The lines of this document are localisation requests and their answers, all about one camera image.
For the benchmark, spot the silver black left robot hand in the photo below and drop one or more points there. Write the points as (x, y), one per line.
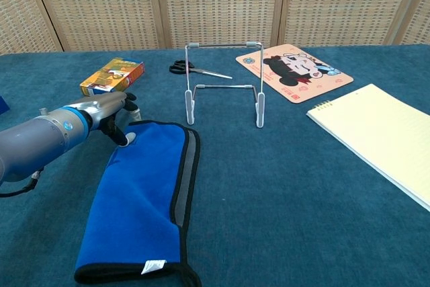
(107, 102)

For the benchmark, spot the grey and blue cloth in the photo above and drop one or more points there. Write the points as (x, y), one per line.
(134, 183)

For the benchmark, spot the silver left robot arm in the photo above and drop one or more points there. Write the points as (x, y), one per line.
(33, 139)

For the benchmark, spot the orange and blue card box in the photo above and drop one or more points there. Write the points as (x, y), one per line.
(114, 75)

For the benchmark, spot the wicker folding screen panel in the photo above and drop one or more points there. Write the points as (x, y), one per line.
(100, 8)
(420, 21)
(342, 4)
(20, 14)
(218, 4)

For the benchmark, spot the blue building block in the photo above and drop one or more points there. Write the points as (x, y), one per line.
(3, 106)

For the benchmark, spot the teal table carpet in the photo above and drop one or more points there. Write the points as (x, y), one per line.
(268, 183)

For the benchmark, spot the pink cartoon mouse pad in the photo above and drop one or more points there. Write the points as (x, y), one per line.
(302, 75)

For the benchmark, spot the yellow spiral notepad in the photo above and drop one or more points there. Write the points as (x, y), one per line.
(379, 132)

